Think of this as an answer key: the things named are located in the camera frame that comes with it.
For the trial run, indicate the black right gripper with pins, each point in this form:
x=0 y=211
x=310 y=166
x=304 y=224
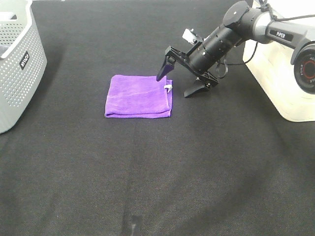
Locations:
x=202 y=56

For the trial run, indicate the purple towel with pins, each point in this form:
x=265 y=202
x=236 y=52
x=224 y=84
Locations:
x=139 y=97

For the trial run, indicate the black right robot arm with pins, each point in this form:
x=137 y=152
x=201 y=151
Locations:
x=241 y=23

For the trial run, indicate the white storage box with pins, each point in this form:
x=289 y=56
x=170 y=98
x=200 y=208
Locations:
x=270 y=65

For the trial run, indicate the grey perforated plastic basket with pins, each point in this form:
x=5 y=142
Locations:
x=22 y=60

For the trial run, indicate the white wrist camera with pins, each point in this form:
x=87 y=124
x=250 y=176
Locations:
x=189 y=36

